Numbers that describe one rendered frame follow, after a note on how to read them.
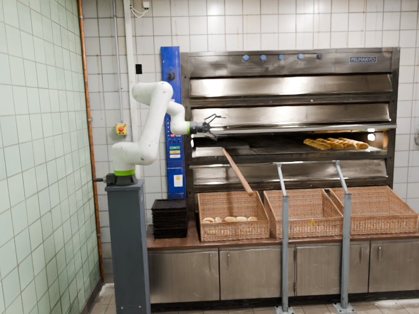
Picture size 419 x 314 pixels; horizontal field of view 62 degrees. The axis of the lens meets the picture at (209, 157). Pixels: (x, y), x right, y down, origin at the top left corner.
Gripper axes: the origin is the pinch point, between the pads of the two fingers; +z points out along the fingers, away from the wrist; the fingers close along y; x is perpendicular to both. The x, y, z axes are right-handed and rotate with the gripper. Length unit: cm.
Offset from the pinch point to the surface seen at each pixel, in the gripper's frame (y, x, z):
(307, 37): -71, -55, 78
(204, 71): -45, -56, -13
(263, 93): -25, -53, 39
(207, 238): 88, -6, -15
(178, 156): 28, -52, -38
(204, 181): 53, -53, -15
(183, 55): -59, -55, -30
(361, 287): 134, -1, 108
